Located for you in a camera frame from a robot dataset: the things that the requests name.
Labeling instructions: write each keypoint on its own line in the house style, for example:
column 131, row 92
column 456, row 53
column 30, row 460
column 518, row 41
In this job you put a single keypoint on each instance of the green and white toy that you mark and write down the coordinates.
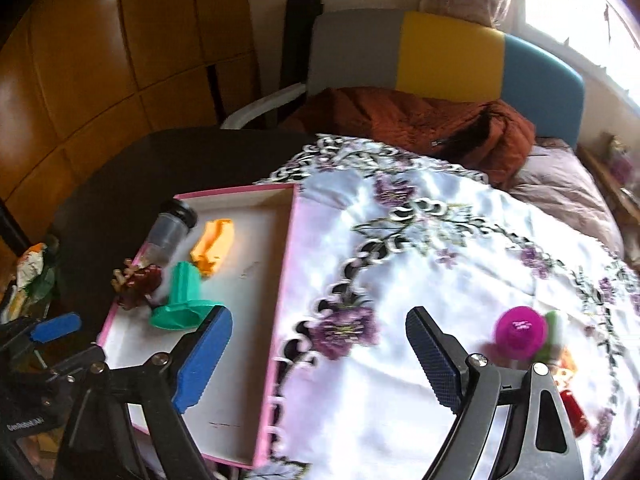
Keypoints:
column 555, row 325

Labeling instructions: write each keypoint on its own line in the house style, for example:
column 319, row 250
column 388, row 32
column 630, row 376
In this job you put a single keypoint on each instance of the orange plastic clip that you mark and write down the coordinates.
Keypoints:
column 212, row 245

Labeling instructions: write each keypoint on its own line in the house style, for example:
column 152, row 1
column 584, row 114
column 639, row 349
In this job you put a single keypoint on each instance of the white chair armrest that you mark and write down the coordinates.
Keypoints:
column 270, row 102

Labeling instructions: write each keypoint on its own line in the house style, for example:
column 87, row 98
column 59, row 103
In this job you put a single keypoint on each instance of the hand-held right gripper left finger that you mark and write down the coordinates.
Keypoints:
column 202, row 360

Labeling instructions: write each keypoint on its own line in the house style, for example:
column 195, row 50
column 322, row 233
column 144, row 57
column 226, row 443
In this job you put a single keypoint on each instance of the purple box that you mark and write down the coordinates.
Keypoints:
column 620, row 160

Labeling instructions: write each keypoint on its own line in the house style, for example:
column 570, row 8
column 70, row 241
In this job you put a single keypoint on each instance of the magenta plastic egg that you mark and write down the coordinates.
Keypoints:
column 520, row 332

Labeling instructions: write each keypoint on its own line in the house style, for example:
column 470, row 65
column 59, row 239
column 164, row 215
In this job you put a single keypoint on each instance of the green plastic stamp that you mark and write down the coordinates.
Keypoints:
column 182, row 300

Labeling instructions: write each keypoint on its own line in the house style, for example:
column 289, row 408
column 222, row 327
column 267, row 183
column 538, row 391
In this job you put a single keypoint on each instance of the window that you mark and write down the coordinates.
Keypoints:
column 575, row 10

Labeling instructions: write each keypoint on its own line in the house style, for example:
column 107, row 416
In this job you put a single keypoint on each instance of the brown hair claw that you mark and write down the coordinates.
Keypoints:
column 140, row 280

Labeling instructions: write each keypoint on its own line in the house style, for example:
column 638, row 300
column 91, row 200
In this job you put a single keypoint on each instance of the black upright bar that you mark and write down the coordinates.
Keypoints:
column 215, row 95

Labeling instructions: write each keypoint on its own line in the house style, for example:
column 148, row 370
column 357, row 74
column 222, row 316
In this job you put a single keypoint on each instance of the rust brown quilted jacket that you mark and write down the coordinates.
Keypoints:
column 400, row 120

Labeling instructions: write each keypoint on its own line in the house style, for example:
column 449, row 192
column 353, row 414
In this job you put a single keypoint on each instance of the clear jar with black lid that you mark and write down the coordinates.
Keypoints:
column 167, row 232

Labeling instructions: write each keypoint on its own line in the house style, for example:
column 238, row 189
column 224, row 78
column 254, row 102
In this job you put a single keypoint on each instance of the orange white green toy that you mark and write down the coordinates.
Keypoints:
column 30, row 270

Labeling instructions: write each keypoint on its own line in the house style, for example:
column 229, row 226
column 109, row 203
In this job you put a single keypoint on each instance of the grey yellow blue headboard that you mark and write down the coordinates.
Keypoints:
column 450, row 50

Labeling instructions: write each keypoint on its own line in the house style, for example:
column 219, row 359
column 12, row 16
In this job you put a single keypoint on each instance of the white embroidered floral tablecloth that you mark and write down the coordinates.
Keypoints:
column 425, row 260

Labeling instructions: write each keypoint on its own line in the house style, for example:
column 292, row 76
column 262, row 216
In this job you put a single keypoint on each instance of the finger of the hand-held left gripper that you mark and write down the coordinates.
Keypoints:
column 67, row 364
column 55, row 327

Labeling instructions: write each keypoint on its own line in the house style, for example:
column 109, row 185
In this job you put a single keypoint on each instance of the red metallic cylinder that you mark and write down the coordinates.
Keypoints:
column 575, row 410

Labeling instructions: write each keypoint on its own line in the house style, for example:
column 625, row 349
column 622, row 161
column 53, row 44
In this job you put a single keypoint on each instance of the pinkish grey pillow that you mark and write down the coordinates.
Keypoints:
column 565, row 185

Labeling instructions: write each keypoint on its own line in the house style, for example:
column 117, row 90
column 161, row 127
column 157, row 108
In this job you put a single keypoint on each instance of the wooden wardrobe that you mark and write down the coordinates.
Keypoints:
column 100, row 60

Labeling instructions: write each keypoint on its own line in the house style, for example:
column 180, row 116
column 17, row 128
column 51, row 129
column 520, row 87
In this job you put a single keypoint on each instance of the small orange block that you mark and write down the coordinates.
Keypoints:
column 567, row 364

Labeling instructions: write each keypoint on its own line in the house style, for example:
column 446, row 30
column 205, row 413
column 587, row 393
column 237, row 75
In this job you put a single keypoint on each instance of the pink cardboard box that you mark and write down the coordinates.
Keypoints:
column 240, row 285

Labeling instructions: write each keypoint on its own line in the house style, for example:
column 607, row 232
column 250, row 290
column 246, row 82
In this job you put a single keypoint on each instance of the wooden side table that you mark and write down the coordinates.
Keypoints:
column 625, row 205

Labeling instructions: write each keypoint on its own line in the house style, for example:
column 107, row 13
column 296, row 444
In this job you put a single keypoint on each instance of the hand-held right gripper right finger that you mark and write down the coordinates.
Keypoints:
column 435, row 360

